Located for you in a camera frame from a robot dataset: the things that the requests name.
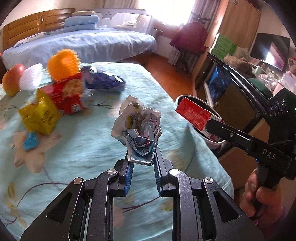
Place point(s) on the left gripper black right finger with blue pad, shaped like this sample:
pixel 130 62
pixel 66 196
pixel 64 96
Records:
pixel 202 210

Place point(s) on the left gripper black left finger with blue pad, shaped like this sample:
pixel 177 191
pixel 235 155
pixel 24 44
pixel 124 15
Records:
pixel 84 209

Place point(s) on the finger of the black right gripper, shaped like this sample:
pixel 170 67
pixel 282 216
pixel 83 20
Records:
pixel 235 137

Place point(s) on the red white carton box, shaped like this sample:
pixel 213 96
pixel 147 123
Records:
pixel 196 115

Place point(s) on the printed paper ball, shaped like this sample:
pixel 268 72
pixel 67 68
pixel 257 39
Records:
pixel 138 128

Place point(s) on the person's right hand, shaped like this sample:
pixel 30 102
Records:
pixel 271 198

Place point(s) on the black glass TV cabinet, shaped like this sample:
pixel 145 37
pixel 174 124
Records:
pixel 235 99

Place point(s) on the dark green cushion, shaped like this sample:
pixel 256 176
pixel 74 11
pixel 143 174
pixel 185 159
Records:
pixel 261 87

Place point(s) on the green floral bed cover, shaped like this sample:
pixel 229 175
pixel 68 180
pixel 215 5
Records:
pixel 81 145

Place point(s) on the brown plush toy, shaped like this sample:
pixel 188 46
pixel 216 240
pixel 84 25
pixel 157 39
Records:
pixel 240 65

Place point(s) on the pink storage box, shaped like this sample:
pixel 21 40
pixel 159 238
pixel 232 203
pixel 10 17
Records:
pixel 287 81

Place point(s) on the small blue wrapper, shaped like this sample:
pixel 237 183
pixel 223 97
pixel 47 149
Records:
pixel 31 141

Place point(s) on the green stacked boxes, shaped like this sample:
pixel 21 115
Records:
pixel 222 47

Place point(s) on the black flat screen television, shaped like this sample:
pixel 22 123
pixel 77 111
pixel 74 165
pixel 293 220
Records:
pixel 271 49

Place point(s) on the yellow snack packet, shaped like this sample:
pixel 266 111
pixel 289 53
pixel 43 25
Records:
pixel 40 116

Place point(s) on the dark red hanging jacket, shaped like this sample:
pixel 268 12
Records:
pixel 191 37

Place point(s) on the red biscuit packet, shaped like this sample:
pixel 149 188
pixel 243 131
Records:
pixel 69 94

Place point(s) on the blue snack wrapper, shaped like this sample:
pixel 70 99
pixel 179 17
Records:
pixel 101 80

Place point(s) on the white foam fruit net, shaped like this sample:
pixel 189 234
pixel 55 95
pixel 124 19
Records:
pixel 31 77

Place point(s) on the red yellow apple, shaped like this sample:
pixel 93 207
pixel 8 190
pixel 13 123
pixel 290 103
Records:
pixel 11 79

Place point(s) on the orange spiky ball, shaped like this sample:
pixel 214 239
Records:
pixel 64 64

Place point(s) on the blue bed cover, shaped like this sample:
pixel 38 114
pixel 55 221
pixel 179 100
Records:
pixel 100 45

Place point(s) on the blue folded pillow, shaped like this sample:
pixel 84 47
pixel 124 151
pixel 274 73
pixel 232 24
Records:
pixel 76 23

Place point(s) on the wooden headboard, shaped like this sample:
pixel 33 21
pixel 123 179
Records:
pixel 45 21

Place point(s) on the white bed guard rail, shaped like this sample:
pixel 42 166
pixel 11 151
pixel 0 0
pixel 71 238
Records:
pixel 121 19

